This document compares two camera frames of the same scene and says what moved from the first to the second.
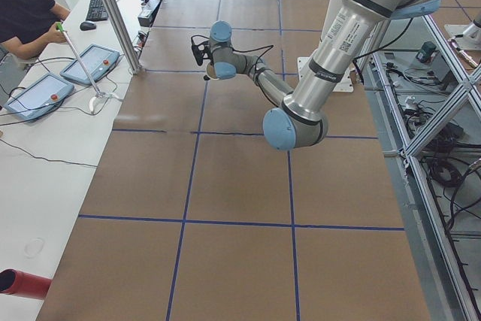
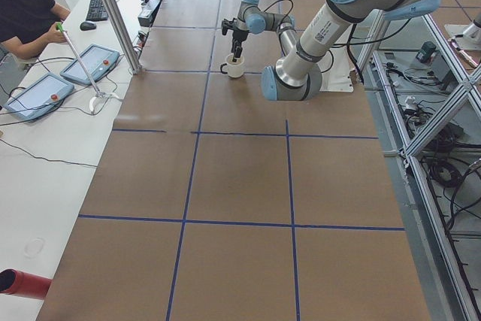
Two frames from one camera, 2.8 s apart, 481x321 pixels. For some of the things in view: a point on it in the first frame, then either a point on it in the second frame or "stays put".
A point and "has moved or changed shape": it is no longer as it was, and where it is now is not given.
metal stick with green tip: (100, 94) stays put
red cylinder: (15, 282) stays put
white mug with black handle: (211, 73) has moved or changed shape
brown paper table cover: (193, 215) stays put
